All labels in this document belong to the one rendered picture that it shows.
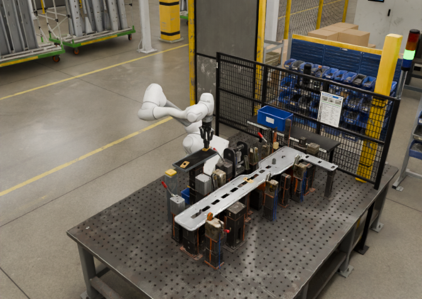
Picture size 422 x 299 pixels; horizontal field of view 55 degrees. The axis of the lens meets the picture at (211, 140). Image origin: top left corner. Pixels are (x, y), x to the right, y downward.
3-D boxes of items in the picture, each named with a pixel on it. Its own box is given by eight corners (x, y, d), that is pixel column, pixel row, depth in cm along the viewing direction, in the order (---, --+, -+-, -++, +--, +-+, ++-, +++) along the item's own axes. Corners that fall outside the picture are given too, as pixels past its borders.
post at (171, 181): (173, 226, 308) (170, 178, 287) (166, 222, 312) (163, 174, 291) (179, 221, 313) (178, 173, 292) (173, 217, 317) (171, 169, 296)
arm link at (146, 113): (150, 115, 315) (153, 100, 320) (132, 117, 324) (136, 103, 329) (160, 122, 325) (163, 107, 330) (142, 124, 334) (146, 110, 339)
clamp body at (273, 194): (271, 223, 311) (275, 186, 295) (259, 217, 318) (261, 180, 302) (278, 218, 317) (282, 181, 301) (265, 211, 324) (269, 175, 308)
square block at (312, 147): (309, 183, 360) (315, 148, 342) (302, 179, 364) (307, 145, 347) (314, 179, 365) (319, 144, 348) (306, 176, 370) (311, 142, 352)
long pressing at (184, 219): (194, 234, 257) (194, 232, 257) (170, 218, 271) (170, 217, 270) (307, 154, 347) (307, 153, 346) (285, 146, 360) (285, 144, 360)
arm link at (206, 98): (203, 108, 306) (195, 115, 296) (203, 90, 299) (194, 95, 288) (216, 112, 302) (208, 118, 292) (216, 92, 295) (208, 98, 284)
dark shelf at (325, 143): (328, 153, 346) (328, 151, 345) (245, 122, 400) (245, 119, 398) (340, 144, 361) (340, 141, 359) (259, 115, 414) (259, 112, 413)
